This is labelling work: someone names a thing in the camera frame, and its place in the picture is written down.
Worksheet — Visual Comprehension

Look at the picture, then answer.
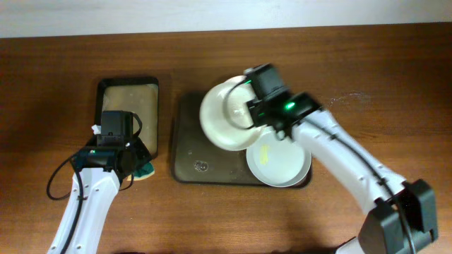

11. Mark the light green plate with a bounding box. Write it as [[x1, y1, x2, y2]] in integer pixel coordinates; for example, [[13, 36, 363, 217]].
[[246, 128, 311, 188]]

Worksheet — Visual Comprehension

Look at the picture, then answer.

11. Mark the small black water tray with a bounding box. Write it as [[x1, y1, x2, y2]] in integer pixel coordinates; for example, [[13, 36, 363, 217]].
[[94, 75, 159, 158]]

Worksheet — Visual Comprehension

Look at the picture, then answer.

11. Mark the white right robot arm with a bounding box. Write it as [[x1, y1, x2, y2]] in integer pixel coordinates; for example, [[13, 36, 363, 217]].
[[246, 93, 439, 253]]

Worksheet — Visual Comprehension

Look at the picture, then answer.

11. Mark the yellow green sponge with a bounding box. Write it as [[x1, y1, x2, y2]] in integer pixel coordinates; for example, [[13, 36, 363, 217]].
[[126, 162, 155, 181]]

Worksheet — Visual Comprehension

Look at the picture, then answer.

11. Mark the large dark serving tray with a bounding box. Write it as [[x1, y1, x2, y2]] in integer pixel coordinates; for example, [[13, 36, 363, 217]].
[[172, 92, 312, 188]]

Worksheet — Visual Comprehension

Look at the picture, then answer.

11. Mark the cream white plate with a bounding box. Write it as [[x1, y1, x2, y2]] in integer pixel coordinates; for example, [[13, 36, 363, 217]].
[[199, 75, 264, 151]]

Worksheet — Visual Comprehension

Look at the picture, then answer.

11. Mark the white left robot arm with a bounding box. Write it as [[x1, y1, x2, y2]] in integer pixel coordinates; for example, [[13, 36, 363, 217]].
[[46, 135, 152, 253]]

